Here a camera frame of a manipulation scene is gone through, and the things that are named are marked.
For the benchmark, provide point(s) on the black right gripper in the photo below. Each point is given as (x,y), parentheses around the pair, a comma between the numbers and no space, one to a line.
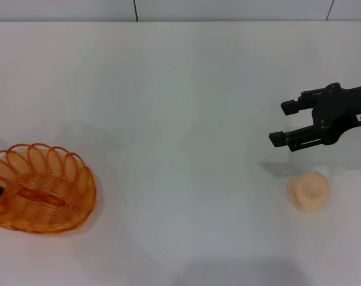
(344,110)

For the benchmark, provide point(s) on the beige bread bun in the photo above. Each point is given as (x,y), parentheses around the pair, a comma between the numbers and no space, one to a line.
(308,192)

